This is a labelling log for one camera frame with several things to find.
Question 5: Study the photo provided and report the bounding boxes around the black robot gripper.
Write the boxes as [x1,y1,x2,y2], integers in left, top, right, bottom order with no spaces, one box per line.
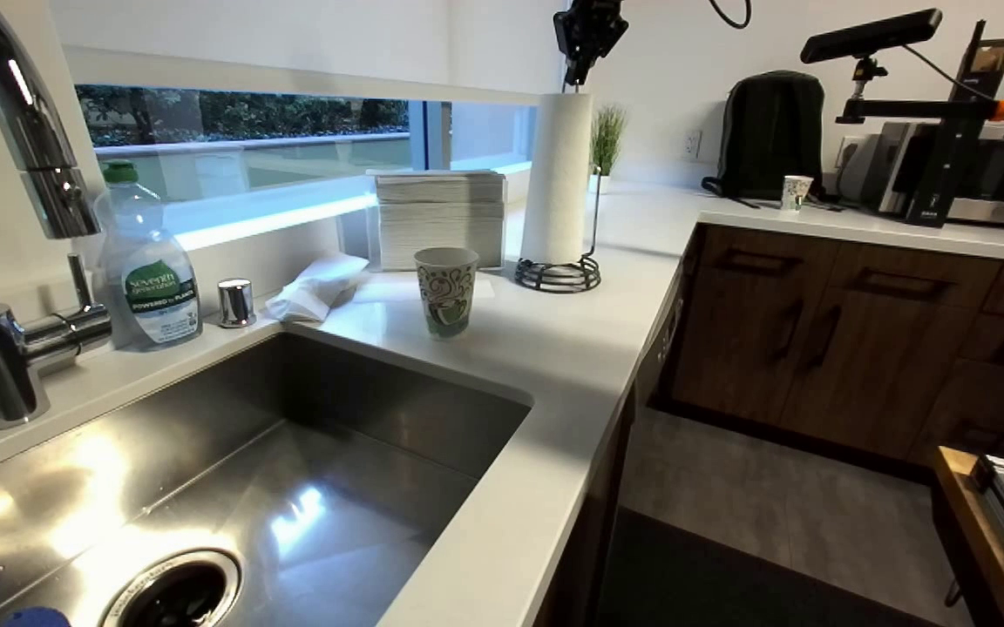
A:
[551,0,629,91]

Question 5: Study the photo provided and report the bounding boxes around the white paper towel roll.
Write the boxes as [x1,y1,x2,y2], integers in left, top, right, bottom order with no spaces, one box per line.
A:
[519,87,597,267]
[511,77,605,295]

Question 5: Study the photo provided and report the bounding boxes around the small green plant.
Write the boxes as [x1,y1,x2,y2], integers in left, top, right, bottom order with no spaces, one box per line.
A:
[588,106,629,180]

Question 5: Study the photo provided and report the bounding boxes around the black backpack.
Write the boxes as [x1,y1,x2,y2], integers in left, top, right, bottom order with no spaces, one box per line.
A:
[700,66,828,203]

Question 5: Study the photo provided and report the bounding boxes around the stack of white napkins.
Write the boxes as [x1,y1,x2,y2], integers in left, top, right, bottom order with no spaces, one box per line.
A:
[366,166,511,271]

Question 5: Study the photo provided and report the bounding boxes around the small white cup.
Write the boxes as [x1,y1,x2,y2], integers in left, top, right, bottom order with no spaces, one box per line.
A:
[777,171,814,216]

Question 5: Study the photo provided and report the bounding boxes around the patterned paper cup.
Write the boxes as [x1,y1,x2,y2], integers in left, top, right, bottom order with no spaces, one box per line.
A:
[410,244,481,342]

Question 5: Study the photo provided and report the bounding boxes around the white window blind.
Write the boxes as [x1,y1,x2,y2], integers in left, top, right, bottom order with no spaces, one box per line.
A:
[53,0,582,106]

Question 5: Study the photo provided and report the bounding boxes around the kitchen window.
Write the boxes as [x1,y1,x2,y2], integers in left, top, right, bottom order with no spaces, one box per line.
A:
[72,82,539,237]

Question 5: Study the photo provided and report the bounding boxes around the white folded cloth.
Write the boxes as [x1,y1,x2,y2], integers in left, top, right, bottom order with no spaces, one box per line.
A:
[261,252,376,328]

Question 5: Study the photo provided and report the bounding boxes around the dark wooden cabinet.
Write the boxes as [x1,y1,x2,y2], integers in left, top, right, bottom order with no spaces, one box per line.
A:
[653,224,1004,482]

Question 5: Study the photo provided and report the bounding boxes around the small chrome cylinder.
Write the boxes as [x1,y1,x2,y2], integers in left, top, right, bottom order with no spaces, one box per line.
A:
[217,275,257,331]

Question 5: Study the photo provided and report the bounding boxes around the dark sink counter cabinet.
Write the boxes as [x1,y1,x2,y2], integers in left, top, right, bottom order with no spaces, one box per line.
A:
[533,388,640,627]

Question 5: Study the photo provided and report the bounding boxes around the clear dish soap bottle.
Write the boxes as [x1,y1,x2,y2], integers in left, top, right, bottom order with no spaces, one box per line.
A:
[95,161,204,352]

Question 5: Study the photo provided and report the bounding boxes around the stainless steel sink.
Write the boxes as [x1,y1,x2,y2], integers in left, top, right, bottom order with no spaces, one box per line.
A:
[0,323,538,627]

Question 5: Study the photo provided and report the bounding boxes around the light wooden table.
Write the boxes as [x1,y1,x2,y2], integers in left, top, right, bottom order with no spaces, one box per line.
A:
[928,444,1004,627]

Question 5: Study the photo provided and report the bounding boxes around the black sink drain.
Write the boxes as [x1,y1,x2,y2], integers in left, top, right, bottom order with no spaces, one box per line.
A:
[95,543,247,627]

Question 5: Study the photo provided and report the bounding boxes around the small blue object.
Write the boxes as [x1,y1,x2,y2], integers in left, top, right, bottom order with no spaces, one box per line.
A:
[0,602,76,627]

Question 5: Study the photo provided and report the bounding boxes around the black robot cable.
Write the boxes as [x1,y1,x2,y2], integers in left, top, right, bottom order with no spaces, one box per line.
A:
[708,0,757,35]

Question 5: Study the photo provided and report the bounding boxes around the black horizontal cabinet handle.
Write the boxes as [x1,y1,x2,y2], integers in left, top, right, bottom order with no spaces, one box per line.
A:
[714,244,805,278]
[848,267,954,303]

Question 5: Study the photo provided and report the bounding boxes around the black bar camera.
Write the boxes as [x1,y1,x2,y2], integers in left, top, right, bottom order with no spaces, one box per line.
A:
[799,8,947,66]

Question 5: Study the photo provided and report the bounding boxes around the black vertical cabinet handle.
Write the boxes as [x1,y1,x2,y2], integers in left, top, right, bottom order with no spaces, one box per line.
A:
[771,295,807,366]

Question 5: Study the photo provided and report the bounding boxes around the black camera stand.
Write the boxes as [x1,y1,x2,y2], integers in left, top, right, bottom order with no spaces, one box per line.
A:
[834,18,1004,231]

